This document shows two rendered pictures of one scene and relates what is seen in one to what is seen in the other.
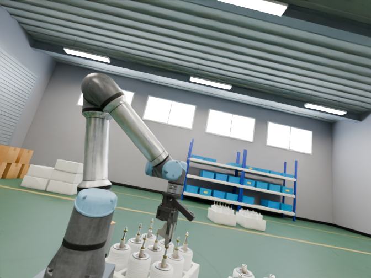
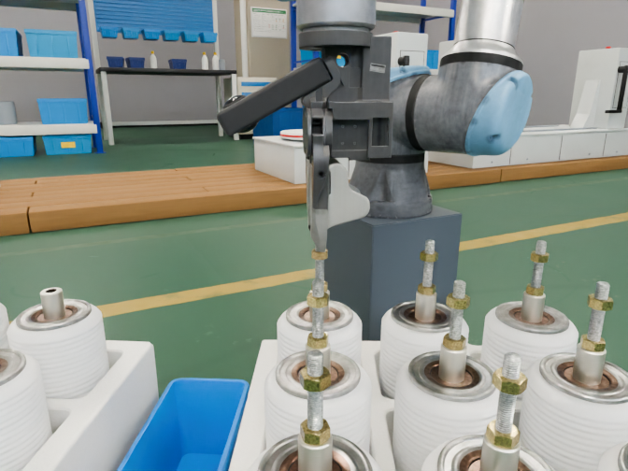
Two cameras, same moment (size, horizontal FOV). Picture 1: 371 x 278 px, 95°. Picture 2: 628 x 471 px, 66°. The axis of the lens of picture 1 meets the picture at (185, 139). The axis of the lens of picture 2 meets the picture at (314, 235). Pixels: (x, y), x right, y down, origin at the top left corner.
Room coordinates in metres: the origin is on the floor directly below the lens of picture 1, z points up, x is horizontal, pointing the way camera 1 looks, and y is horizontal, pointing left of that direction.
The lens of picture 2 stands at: (1.28, -0.22, 0.49)
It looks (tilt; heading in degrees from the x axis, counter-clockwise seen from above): 16 degrees down; 156
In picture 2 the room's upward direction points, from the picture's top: straight up
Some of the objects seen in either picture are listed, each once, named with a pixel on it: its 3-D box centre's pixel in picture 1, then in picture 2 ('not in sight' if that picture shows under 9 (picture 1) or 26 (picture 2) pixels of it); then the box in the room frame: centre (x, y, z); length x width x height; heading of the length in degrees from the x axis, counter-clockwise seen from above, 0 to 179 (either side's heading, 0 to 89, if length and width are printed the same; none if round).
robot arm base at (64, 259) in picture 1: (81, 255); (389, 179); (0.58, 0.24, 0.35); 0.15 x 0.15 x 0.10
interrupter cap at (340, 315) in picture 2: (163, 266); (319, 315); (0.83, -0.01, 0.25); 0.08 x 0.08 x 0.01
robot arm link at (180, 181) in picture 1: (177, 172); not in sight; (0.83, 0.01, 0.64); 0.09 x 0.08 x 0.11; 115
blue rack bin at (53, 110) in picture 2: not in sight; (64, 110); (-3.69, -0.47, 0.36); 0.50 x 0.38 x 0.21; 3
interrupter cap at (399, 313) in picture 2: (141, 255); (424, 316); (0.88, 0.10, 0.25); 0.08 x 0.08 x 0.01
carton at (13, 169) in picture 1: (6, 169); not in sight; (3.55, 3.34, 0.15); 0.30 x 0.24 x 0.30; 94
